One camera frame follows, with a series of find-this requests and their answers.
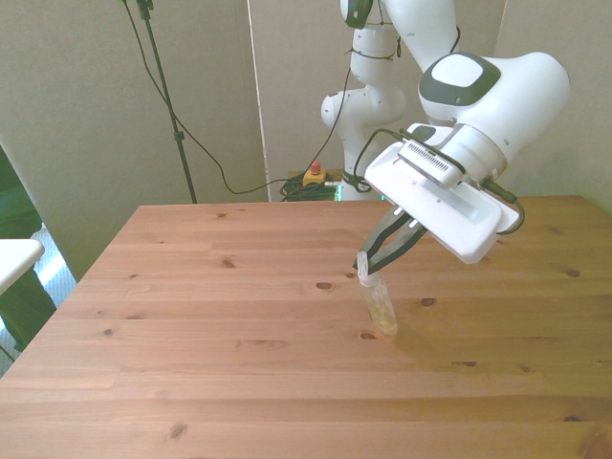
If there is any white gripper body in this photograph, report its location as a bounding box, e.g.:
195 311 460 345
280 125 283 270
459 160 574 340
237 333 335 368
363 142 520 266

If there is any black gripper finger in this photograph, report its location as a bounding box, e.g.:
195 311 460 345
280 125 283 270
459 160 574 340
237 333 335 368
368 217 428 276
353 206 404 270

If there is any clear sanitizer pump bottle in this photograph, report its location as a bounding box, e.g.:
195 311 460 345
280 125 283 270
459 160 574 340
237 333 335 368
356 252 399 336

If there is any yellow emergency stop button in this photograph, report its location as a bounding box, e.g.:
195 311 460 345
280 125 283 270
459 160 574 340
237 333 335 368
301 161 329 189

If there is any white side table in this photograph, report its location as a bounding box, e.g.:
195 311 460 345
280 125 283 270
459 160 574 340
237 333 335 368
0 237 46 298

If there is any dark green furniture piece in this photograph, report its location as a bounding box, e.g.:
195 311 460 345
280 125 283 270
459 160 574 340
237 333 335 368
0 142 59 353

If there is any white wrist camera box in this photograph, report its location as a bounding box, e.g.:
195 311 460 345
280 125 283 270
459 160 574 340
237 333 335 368
397 122 468 189

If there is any coiled black cable bundle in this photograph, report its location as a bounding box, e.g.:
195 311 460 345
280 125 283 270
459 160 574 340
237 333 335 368
277 177 343 204

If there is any thin black cable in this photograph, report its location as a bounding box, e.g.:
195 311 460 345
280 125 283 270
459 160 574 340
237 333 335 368
279 66 355 192

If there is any black stand camera cable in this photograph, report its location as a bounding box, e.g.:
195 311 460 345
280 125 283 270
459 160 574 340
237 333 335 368
119 0 288 197

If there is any white vertical wall trim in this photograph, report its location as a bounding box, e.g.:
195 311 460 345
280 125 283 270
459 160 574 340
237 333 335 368
247 0 273 203

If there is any black round-pole camera stand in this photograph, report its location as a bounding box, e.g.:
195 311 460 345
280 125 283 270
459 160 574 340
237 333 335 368
136 0 200 205

